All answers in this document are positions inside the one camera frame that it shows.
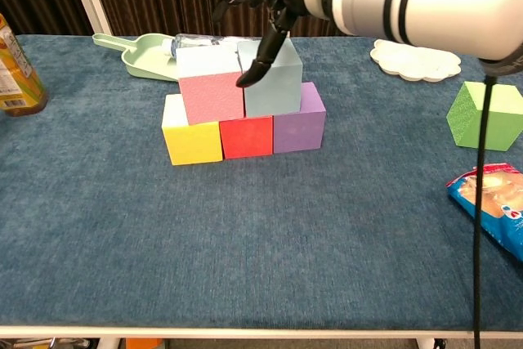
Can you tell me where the light blue foam cube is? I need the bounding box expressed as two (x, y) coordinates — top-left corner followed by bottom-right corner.
(236, 37), (304, 119)

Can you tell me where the yellow foam cube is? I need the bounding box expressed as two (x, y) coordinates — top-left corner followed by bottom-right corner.
(161, 93), (225, 167)

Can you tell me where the mint green dustpan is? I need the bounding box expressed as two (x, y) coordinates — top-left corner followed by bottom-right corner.
(92, 33), (183, 82)

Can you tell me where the pink foam cube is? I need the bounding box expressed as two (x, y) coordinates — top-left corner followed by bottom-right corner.
(175, 46), (246, 126)

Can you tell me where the clear plastic water bottle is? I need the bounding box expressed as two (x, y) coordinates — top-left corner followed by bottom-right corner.
(161, 33), (262, 60)

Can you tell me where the blue snack bag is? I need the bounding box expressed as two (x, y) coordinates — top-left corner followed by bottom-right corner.
(445, 163), (523, 262)

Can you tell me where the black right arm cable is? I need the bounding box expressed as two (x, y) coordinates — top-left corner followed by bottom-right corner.
(472, 73), (498, 349)

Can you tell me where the dark blue table mat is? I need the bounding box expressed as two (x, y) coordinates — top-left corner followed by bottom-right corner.
(0, 34), (523, 332)

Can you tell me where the green foam cube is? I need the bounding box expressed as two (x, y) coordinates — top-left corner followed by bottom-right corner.
(445, 81), (523, 152)

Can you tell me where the tea bottle with yellow cap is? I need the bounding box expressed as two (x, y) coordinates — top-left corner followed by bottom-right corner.
(0, 13), (49, 117)

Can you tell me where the purple foam cube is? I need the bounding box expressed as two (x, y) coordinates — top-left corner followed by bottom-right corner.
(272, 82), (327, 155)

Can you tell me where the white flower-shaped palette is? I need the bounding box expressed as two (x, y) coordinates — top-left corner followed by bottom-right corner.
(369, 38), (463, 83)

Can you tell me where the red foam cube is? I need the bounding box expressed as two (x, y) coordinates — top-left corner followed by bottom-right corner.
(219, 115), (275, 160)

